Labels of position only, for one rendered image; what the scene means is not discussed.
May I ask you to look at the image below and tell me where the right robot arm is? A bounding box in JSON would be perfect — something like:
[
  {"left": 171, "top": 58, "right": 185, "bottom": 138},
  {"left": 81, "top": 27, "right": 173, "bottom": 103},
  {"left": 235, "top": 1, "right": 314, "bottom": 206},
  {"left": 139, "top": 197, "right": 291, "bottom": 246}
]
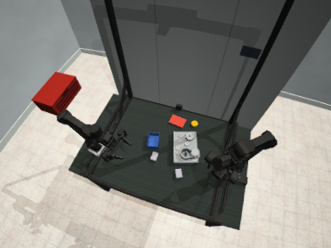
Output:
[{"left": 56, "top": 110, "right": 115, "bottom": 153}]

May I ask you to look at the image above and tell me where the blue open box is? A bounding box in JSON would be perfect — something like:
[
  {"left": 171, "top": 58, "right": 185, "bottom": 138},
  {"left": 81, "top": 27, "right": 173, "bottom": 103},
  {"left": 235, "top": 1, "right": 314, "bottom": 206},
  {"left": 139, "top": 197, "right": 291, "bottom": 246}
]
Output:
[{"left": 147, "top": 132, "right": 160, "bottom": 149}]

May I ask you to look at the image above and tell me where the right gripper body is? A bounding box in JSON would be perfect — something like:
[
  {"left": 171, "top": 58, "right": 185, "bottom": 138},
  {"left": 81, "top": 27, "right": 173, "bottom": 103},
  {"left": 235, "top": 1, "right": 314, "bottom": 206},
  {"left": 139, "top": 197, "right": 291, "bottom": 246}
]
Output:
[{"left": 101, "top": 129, "right": 127, "bottom": 162}]

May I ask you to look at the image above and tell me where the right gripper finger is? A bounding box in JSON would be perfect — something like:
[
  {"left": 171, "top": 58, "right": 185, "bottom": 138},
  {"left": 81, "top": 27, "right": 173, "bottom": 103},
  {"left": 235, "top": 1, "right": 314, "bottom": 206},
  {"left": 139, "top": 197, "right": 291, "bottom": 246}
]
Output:
[
  {"left": 121, "top": 133, "right": 132, "bottom": 146},
  {"left": 107, "top": 152, "right": 123, "bottom": 160}
]

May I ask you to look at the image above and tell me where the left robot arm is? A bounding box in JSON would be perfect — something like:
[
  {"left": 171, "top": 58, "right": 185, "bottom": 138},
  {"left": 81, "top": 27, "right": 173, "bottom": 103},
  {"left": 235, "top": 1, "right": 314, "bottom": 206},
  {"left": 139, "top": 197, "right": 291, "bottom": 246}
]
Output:
[{"left": 212, "top": 130, "right": 278, "bottom": 180}]

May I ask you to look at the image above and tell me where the white block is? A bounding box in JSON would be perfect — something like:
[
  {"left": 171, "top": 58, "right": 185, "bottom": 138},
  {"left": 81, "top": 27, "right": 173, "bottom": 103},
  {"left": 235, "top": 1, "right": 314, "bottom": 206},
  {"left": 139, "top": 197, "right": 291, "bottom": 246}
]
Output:
[
  {"left": 175, "top": 169, "right": 182, "bottom": 179},
  {"left": 150, "top": 151, "right": 158, "bottom": 162}
]

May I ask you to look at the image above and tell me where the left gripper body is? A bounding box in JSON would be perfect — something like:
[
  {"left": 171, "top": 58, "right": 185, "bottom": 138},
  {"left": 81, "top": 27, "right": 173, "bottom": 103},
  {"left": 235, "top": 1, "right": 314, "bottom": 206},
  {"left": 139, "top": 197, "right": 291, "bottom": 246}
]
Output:
[{"left": 204, "top": 150, "right": 240, "bottom": 184}]

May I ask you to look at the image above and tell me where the red flat rectangular pad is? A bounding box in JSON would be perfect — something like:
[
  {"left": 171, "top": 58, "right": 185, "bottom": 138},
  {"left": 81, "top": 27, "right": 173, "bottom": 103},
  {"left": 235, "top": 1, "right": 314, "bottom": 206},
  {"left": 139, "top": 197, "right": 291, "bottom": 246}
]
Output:
[{"left": 169, "top": 115, "right": 187, "bottom": 128}]

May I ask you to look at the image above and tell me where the white toothed gear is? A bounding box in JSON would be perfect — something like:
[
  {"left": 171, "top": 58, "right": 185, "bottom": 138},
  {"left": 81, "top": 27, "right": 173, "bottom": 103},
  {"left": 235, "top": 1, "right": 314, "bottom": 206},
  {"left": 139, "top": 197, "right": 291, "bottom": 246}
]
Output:
[
  {"left": 185, "top": 132, "right": 194, "bottom": 141},
  {"left": 190, "top": 148, "right": 199, "bottom": 156}
]

